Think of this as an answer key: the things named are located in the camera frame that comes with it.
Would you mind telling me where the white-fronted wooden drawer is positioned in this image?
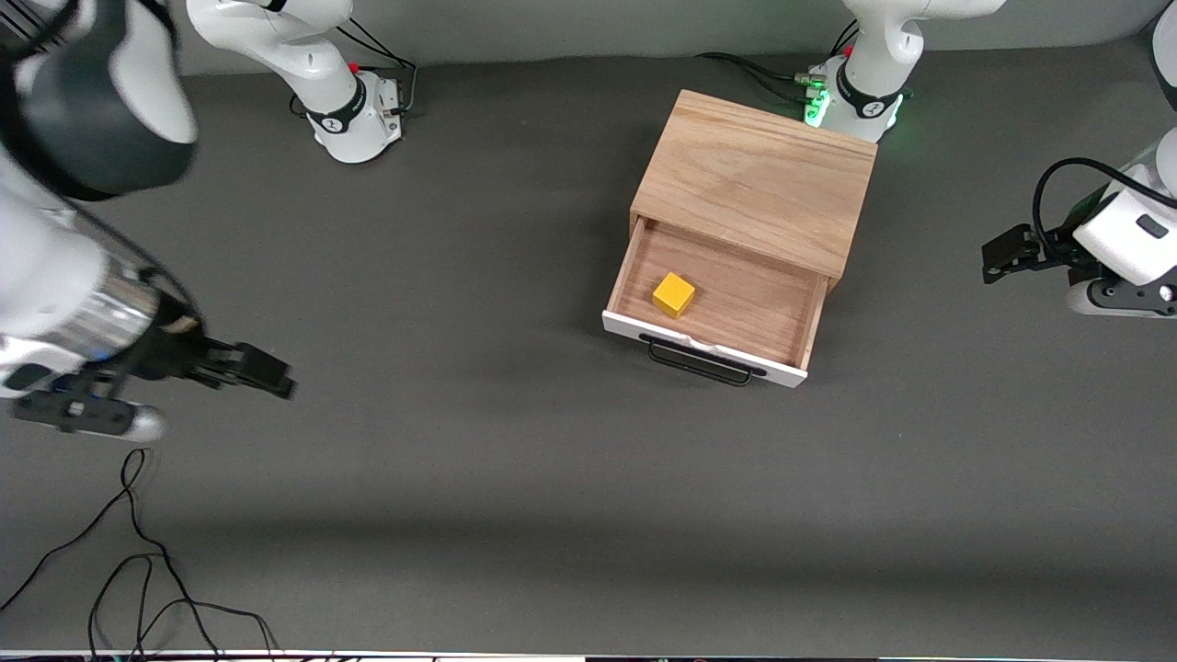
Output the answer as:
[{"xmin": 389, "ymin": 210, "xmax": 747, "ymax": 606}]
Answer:
[{"xmin": 602, "ymin": 216, "xmax": 833, "ymax": 389}]

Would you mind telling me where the black metal drawer handle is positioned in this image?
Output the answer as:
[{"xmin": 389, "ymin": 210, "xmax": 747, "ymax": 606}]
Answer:
[{"xmin": 639, "ymin": 333, "xmax": 770, "ymax": 388}]

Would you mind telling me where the yellow cube block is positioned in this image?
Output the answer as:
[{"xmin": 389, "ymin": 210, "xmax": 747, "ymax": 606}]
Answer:
[{"xmin": 652, "ymin": 272, "xmax": 697, "ymax": 320}]

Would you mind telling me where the wooden drawer cabinet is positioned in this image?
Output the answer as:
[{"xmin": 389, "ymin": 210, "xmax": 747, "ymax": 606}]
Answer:
[{"xmin": 630, "ymin": 89, "xmax": 879, "ymax": 293}]

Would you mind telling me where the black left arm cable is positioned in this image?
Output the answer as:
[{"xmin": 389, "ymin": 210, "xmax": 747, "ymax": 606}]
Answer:
[{"xmin": 1032, "ymin": 157, "xmax": 1177, "ymax": 259}]

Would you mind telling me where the thin black loose cable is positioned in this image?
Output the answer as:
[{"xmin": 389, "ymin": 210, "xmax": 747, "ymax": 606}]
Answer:
[
  {"xmin": 0, "ymin": 448, "xmax": 223, "ymax": 661},
  {"xmin": 87, "ymin": 554, "xmax": 280, "ymax": 661}
]

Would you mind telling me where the black right base cable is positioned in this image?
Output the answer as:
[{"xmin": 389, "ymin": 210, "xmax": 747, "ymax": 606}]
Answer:
[{"xmin": 290, "ymin": 14, "xmax": 419, "ymax": 120}]

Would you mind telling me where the black base cable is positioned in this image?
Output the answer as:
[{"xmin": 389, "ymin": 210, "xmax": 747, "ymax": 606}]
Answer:
[
  {"xmin": 290, "ymin": 14, "xmax": 419, "ymax": 120},
  {"xmin": 697, "ymin": 20, "xmax": 861, "ymax": 104}
]

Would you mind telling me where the black left base cable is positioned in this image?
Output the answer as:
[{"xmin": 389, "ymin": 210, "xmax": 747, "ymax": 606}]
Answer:
[{"xmin": 697, "ymin": 20, "xmax": 861, "ymax": 104}]

